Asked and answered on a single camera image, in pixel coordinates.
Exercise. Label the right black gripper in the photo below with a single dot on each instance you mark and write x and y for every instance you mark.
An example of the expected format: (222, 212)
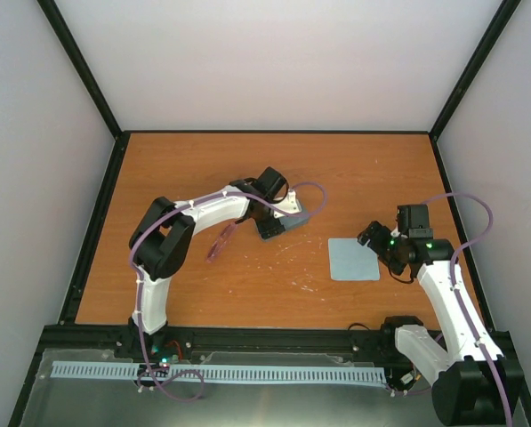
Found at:
(396, 268)

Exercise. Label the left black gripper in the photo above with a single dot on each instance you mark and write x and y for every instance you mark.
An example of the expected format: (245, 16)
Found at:
(268, 230)

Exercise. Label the grey glasses case green lining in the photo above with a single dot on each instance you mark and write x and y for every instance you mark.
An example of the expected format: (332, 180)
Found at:
(293, 223)

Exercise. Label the light blue cleaning cloth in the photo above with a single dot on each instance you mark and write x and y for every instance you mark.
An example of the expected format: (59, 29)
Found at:
(350, 261)

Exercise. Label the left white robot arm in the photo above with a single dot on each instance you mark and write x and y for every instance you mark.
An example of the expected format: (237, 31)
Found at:
(160, 243)

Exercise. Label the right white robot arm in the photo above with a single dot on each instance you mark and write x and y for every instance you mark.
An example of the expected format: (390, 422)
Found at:
(472, 382)

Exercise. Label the pink translucent sunglasses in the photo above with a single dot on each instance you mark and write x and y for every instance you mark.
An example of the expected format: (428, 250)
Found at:
(220, 242)

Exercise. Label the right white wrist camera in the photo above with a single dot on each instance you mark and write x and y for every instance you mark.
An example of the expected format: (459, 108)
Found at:
(395, 233)

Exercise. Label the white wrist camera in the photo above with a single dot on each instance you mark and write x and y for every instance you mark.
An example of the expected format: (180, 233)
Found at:
(395, 233)
(286, 206)

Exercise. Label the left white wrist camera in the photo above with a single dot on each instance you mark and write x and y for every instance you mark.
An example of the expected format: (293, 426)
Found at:
(286, 206)

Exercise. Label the light blue slotted cable duct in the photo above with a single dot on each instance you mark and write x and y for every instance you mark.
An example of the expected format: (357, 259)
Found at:
(361, 376)

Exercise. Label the black enclosure frame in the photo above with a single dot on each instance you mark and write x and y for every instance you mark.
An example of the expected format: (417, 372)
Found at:
(72, 300)

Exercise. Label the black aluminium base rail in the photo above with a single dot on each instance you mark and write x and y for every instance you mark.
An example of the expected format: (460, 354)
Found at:
(358, 345)

